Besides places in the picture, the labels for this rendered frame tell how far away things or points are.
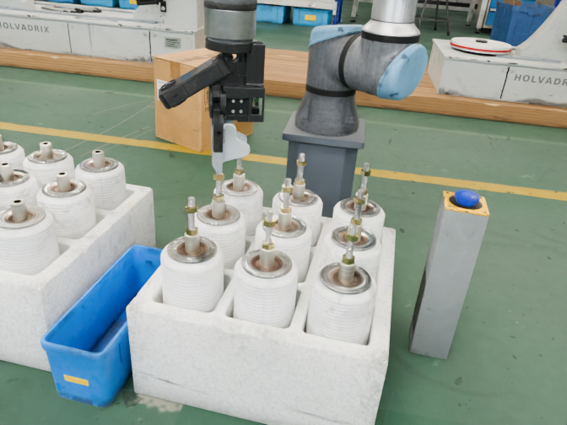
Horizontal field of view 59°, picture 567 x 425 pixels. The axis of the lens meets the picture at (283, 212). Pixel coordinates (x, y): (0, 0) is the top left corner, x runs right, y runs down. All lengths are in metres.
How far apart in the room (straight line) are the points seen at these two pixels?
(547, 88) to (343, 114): 1.73
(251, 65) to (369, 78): 0.35
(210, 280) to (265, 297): 0.09
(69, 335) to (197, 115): 1.05
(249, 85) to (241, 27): 0.09
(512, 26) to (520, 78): 2.36
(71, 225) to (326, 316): 0.50
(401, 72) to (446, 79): 1.63
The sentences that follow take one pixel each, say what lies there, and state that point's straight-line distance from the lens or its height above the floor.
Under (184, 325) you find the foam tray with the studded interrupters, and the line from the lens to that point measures 0.76.
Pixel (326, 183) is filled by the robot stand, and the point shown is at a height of 0.19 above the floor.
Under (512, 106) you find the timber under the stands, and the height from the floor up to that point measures 0.08.
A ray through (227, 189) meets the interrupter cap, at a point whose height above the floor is 0.25.
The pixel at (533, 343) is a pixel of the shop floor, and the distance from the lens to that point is 1.15.
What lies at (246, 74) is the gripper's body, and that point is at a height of 0.50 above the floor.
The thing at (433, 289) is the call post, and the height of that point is 0.15.
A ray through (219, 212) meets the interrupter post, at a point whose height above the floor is 0.26.
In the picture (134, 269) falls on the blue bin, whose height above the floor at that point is 0.07.
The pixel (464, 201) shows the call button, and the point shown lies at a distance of 0.86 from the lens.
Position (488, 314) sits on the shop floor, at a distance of 1.18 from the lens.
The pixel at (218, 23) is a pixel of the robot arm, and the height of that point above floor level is 0.57.
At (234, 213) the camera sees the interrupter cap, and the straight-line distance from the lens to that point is 0.87.
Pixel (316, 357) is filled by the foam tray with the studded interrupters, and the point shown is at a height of 0.16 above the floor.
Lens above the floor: 0.67
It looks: 28 degrees down
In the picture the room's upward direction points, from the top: 4 degrees clockwise
